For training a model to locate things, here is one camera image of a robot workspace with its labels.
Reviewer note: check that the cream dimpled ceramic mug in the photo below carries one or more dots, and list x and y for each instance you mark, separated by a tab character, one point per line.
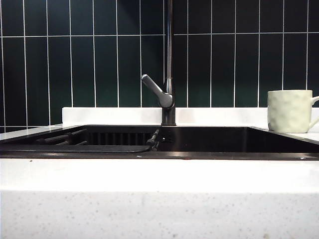
289	112

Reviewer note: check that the black sink basin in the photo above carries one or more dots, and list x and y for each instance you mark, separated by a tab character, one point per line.
224	142

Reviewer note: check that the dark metal kitchen faucet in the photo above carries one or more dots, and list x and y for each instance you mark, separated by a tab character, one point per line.
170	49

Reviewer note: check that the black sink drying rack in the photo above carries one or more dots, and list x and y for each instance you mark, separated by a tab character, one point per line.
74	148

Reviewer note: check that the white backsplash ledge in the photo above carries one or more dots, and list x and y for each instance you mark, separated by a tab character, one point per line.
112	115

